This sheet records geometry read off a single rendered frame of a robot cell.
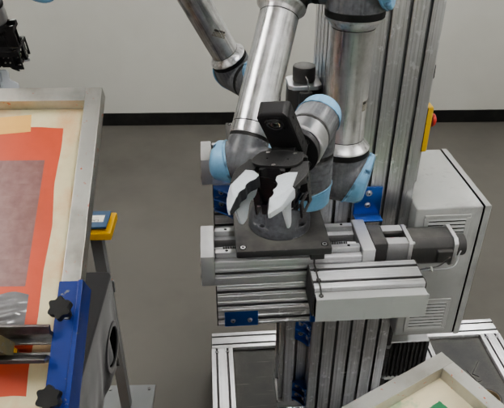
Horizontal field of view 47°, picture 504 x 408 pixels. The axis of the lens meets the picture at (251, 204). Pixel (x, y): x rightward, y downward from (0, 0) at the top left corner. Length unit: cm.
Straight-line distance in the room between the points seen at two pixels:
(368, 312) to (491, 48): 398
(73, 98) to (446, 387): 112
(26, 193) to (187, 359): 161
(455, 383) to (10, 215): 108
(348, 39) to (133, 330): 214
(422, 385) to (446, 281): 40
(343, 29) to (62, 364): 82
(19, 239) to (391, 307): 85
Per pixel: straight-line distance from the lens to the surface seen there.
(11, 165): 142
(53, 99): 145
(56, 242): 130
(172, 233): 360
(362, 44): 116
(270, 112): 77
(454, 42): 504
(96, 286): 176
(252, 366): 248
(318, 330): 185
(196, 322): 297
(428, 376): 148
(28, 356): 117
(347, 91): 118
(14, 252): 132
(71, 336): 118
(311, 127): 88
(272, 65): 107
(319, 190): 99
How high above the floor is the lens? 206
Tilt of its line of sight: 32 degrees down
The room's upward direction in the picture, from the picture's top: straight up
